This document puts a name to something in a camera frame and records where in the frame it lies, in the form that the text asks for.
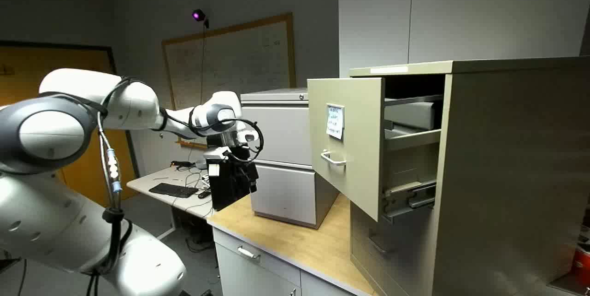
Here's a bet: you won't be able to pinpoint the white paper label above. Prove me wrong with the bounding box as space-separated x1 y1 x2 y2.
325 103 345 140

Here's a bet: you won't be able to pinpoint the beige filing cabinet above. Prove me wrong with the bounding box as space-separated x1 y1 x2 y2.
307 56 590 296

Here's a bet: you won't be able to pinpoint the white counter drawer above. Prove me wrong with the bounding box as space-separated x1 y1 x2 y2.
212 227 302 288

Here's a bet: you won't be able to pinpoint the red container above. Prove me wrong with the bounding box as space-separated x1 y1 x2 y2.
571 244 590 284

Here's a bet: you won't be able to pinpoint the black keyboard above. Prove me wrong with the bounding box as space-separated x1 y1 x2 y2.
148 182 200 199

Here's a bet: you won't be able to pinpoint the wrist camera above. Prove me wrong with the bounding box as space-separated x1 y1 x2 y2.
203 146 231 177

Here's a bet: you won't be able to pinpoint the beige open drawer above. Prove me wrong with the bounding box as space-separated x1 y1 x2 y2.
307 77 446 223

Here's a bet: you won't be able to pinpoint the beige closed drawer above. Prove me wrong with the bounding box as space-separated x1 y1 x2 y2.
350 201 436 296

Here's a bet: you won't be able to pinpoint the grey cabinet drawer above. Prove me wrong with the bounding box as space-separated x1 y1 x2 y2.
240 104 315 168
250 162 317 226

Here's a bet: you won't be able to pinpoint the white wall cabinets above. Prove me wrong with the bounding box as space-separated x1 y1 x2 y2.
337 0 590 78

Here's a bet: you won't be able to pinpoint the wood framed whiteboard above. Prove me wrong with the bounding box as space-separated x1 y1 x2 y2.
161 12 296 150

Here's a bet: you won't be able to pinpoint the camera on mount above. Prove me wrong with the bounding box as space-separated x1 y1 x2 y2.
191 8 211 30

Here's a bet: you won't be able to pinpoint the orange door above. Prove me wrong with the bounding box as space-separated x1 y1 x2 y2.
0 41 140 208

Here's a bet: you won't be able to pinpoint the silver drawer handle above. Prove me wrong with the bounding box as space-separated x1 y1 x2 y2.
320 149 347 167

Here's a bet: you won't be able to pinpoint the grey filing cabinet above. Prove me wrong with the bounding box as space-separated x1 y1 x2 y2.
239 87 342 230

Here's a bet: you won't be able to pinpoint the white desk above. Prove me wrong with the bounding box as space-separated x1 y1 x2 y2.
126 166 216 221

